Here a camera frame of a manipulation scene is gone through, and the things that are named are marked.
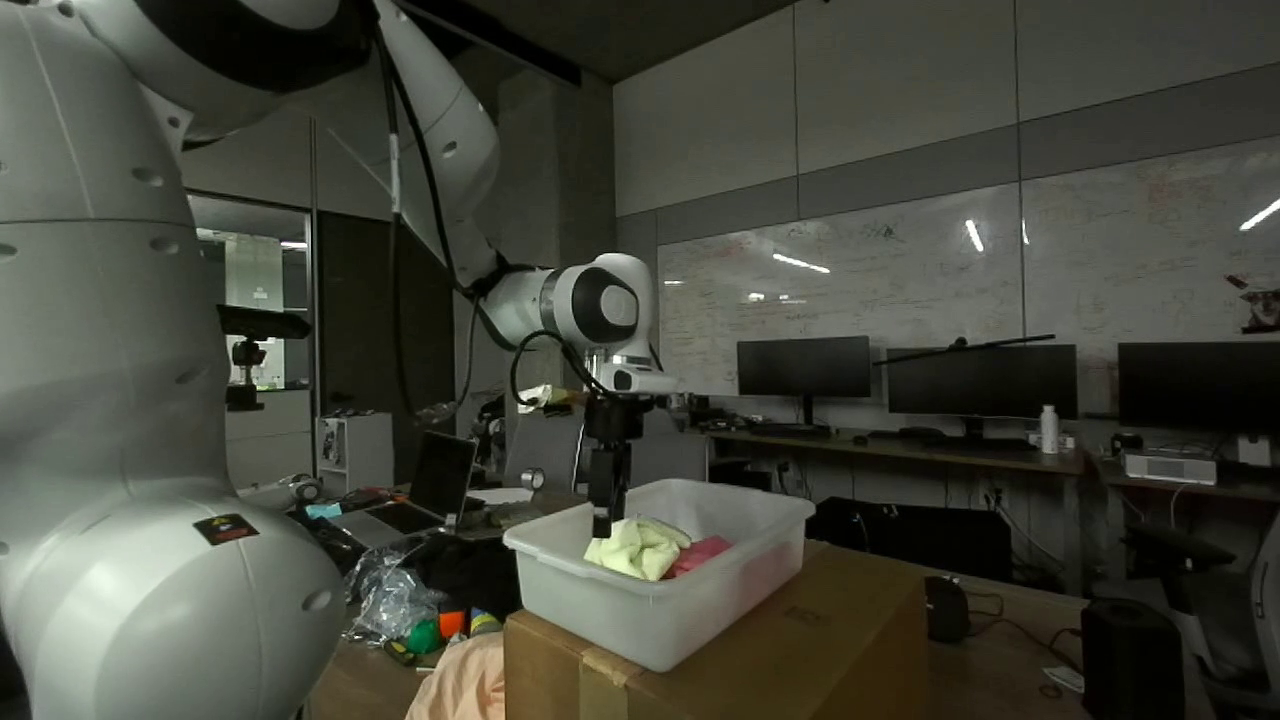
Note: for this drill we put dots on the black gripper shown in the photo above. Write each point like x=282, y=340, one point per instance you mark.
x=608, y=470

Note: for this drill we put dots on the pale yellow cloth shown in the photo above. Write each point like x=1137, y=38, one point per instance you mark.
x=645, y=552

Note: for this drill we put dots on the pink cloth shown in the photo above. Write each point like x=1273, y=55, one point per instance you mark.
x=706, y=552

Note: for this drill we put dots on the peach cloth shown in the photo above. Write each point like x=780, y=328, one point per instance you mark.
x=461, y=686

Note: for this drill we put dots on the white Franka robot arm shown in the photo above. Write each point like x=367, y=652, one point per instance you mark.
x=92, y=334

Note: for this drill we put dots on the large brown cardboard box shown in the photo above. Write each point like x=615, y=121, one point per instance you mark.
x=801, y=652

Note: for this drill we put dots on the small teal box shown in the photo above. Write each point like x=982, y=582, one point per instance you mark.
x=322, y=510

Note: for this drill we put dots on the small black box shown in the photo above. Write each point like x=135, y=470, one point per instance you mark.
x=944, y=610

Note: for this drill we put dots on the white projector box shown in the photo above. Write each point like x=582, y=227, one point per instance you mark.
x=1168, y=470

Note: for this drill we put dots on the grey office chair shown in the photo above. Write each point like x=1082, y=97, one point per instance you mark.
x=544, y=453

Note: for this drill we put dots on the white plastic bin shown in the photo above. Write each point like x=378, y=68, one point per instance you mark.
x=642, y=622

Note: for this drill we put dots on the yellow-green ball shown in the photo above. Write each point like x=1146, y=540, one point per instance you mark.
x=486, y=622

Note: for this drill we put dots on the open laptop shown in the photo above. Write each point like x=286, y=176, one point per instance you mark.
x=442, y=474

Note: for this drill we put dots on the small orange object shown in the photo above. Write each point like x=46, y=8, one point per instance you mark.
x=453, y=622

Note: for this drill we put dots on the small green toy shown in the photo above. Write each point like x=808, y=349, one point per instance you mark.
x=422, y=637

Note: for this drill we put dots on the black computer monitor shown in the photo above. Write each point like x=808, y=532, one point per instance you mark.
x=806, y=365
x=982, y=381
x=1201, y=387

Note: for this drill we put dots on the white computer case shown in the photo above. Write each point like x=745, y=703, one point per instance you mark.
x=356, y=453

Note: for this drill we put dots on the long wooden office desk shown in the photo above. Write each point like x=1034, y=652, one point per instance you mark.
x=933, y=456

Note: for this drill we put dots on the black desk lamp bar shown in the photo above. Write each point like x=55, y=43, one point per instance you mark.
x=974, y=346

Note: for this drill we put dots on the white plastic bottle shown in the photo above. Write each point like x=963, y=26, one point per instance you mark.
x=1048, y=435

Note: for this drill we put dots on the black cylinder speaker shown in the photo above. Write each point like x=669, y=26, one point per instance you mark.
x=1133, y=664

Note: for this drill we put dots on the large glass whiteboard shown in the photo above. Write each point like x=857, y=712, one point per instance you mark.
x=1133, y=253

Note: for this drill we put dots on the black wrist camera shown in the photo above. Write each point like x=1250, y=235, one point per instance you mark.
x=615, y=414

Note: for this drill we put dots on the black camera on tripod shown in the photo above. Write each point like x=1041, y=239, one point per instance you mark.
x=263, y=322

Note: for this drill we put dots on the grey chair white frame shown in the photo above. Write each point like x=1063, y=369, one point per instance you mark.
x=1260, y=600

